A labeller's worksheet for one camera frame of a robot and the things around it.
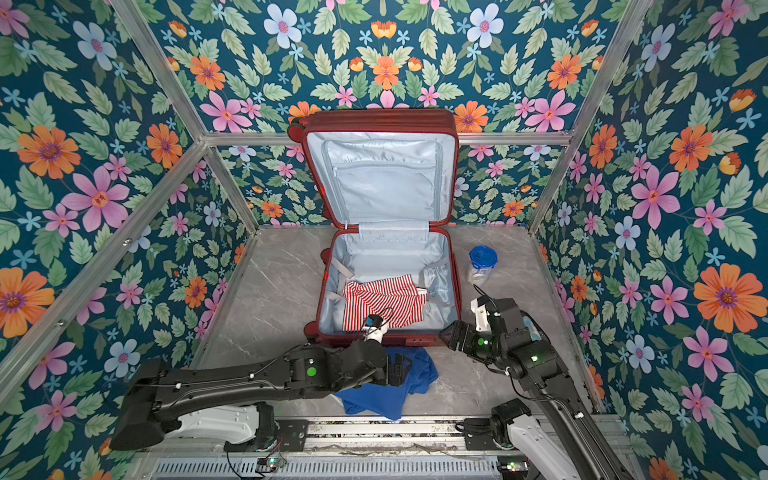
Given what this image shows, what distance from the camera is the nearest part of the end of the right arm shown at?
0.52 metres

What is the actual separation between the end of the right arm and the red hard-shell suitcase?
39 millimetres

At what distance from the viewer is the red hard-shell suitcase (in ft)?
2.61
